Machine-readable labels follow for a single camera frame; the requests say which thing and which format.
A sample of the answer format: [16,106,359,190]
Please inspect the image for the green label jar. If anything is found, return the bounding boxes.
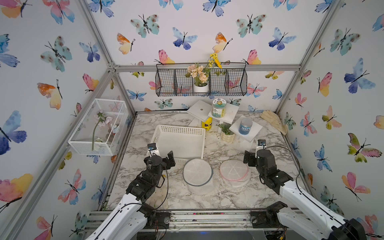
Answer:
[212,98,227,118]

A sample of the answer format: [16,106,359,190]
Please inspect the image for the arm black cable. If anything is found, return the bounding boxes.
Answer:
[265,145,349,229]
[101,167,170,240]

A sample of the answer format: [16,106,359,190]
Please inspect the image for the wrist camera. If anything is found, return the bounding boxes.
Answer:
[148,143,161,157]
[255,139,266,158]

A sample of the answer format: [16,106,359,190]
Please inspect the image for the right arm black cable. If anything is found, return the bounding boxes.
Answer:
[265,145,349,229]

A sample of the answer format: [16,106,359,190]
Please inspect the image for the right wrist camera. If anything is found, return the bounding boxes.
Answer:
[255,139,266,158]

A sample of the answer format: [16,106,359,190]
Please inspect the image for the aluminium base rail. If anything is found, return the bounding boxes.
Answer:
[83,209,337,233]

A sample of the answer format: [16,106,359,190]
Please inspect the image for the white flower pot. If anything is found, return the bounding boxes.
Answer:
[193,82,209,93]

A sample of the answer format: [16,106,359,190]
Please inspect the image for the white mesh wall box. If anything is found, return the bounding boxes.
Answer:
[68,99,128,156]

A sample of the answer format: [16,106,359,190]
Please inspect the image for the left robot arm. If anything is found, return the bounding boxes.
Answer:
[87,151,176,240]

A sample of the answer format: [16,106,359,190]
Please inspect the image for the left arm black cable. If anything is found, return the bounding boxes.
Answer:
[101,167,170,240]

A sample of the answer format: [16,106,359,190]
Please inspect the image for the pink artificial flower stem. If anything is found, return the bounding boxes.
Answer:
[92,110,113,151]

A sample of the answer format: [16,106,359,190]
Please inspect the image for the blue label jar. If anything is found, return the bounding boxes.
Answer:
[239,118,253,135]

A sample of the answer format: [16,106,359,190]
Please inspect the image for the white mesh laundry bag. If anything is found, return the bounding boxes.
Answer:
[220,160,251,188]

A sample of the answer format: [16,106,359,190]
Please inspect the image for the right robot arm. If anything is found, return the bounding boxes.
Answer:
[243,149,367,240]

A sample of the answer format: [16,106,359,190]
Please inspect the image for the white tiered shelf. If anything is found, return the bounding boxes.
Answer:
[185,100,263,152]

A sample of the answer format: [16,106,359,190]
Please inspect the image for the small green potted plant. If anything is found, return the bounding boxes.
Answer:
[218,123,235,144]

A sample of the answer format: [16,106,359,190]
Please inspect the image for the artificial flower bouquet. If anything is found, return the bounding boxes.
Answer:
[185,53,222,84]

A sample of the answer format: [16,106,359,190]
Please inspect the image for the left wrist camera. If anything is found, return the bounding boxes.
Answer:
[148,143,161,157]

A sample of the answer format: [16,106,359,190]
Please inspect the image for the white plastic basket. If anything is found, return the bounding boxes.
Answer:
[150,125,206,162]

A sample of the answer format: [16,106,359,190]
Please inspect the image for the black wire wall basket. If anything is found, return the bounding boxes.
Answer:
[155,62,248,98]

